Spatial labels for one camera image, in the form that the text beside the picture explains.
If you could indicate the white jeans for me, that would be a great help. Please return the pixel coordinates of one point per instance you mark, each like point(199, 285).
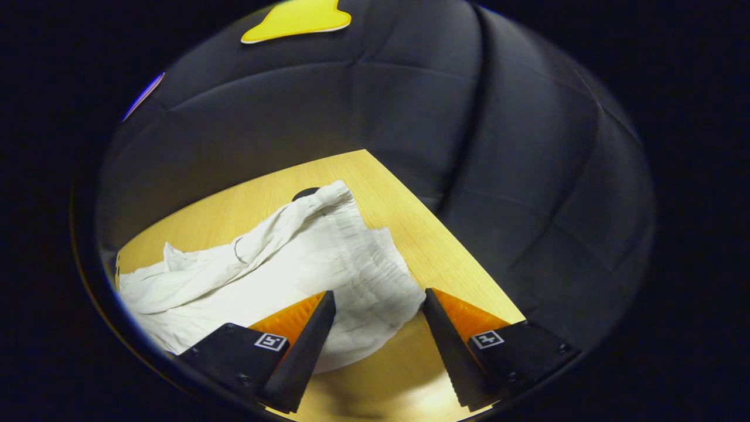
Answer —
point(263, 275)

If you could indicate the black backdrop cloth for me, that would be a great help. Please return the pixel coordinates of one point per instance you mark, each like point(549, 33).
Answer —
point(498, 176)

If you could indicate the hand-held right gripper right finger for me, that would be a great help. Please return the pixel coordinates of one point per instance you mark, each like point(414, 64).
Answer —
point(448, 351)

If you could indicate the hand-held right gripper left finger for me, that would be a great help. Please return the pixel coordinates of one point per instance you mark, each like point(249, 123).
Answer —
point(307, 351)

